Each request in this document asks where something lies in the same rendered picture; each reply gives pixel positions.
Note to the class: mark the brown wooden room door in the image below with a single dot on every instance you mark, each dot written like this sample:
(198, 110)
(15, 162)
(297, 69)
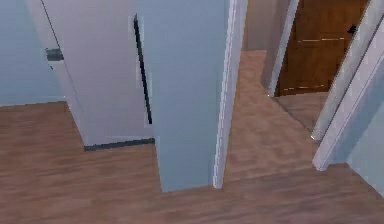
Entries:
(316, 46)

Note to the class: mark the white fridge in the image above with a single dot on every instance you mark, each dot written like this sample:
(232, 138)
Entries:
(100, 73)

